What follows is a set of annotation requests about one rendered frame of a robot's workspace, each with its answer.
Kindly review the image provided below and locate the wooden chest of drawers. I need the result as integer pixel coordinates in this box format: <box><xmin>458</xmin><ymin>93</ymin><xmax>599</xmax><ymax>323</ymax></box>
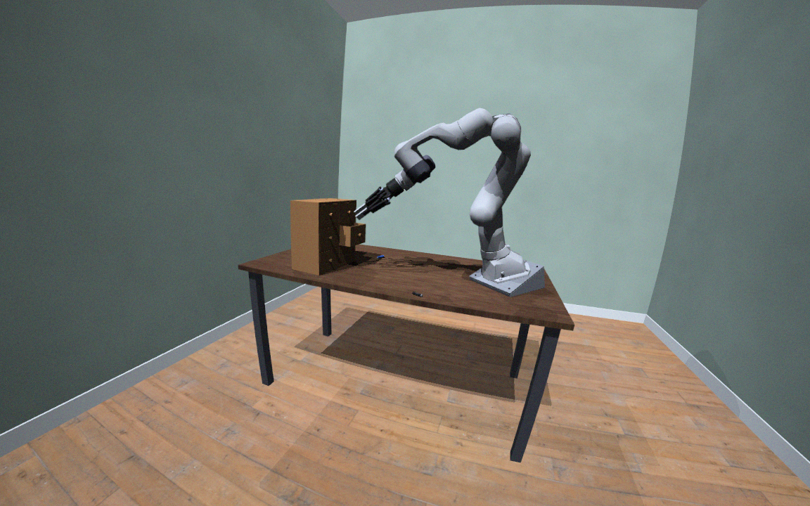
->
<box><xmin>290</xmin><ymin>198</ymin><xmax>356</xmax><ymax>275</ymax></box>

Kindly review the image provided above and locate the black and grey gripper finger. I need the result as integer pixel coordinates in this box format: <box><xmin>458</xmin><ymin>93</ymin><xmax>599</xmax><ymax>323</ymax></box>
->
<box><xmin>354</xmin><ymin>187</ymin><xmax>385</xmax><ymax>215</ymax></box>
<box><xmin>356</xmin><ymin>192</ymin><xmax>391</xmax><ymax>220</ymax></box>

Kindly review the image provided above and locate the brown wooden drawer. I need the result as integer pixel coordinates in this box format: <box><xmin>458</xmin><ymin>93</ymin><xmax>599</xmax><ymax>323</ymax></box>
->
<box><xmin>340</xmin><ymin>202</ymin><xmax>356</xmax><ymax>223</ymax></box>
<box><xmin>319</xmin><ymin>226</ymin><xmax>338</xmax><ymax>251</ymax></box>
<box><xmin>319</xmin><ymin>203</ymin><xmax>339</xmax><ymax>227</ymax></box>
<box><xmin>339</xmin><ymin>222</ymin><xmax>366</xmax><ymax>247</ymax></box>
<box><xmin>339</xmin><ymin>246</ymin><xmax>354</xmax><ymax>266</ymax></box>
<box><xmin>320</xmin><ymin>247</ymin><xmax>338</xmax><ymax>274</ymax></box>

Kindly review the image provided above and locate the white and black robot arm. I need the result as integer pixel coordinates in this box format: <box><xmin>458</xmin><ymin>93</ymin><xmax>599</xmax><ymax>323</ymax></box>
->
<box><xmin>394</xmin><ymin>108</ymin><xmax>531</xmax><ymax>284</ymax></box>

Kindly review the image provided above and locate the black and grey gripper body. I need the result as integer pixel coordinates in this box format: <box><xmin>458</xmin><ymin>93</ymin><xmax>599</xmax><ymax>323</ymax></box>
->
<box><xmin>381</xmin><ymin>178</ymin><xmax>404</xmax><ymax>200</ymax></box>

